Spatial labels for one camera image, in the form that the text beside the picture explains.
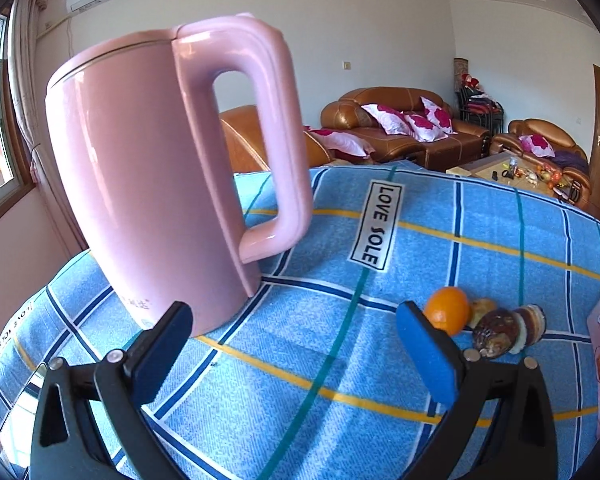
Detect sliced purple fruit half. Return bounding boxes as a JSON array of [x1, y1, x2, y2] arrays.
[[509, 304, 546, 354]]

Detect dark brown cut fruit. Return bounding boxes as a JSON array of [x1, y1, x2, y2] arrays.
[[472, 309, 520, 359]]

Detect orange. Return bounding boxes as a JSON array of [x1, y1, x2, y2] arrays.
[[424, 286, 471, 336]]

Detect brown leather armchair far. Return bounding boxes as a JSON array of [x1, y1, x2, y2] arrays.
[[490, 118, 591, 209]]

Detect brown leather armchair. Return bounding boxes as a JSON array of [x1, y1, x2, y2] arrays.
[[490, 118, 591, 209], [220, 105, 332, 174]]

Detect wooden coffee table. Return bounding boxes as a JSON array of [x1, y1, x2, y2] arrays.
[[445, 152, 582, 204]]

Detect pink pillow on armchair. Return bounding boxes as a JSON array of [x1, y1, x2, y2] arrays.
[[518, 133, 555, 158]]

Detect blue plaid tablecloth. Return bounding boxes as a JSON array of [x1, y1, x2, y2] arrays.
[[0, 159, 600, 480]]

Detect brown leather three-seat sofa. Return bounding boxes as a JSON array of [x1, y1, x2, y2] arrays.
[[321, 87, 491, 171]]

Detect stacked chairs in corner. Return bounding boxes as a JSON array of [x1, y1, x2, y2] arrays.
[[456, 73, 504, 134]]

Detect pink floral pillow right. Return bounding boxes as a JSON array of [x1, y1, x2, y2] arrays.
[[420, 98, 455, 134]]

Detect pink floral pillow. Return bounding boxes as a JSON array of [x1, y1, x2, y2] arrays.
[[403, 113, 448, 143], [362, 104, 412, 136], [420, 98, 455, 134]]

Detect pink floral pillow middle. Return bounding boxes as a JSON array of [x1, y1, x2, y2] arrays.
[[403, 113, 448, 143]]

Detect pink floral pillow left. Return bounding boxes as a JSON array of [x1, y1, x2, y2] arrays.
[[362, 104, 412, 136]]

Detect window with curtain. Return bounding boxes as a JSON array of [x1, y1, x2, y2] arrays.
[[0, 0, 47, 219]]

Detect pink electric kettle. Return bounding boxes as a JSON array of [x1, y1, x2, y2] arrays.
[[45, 14, 313, 336]]

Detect brown leather armchair near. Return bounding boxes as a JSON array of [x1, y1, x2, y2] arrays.
[[220, 105, 332, 174]]

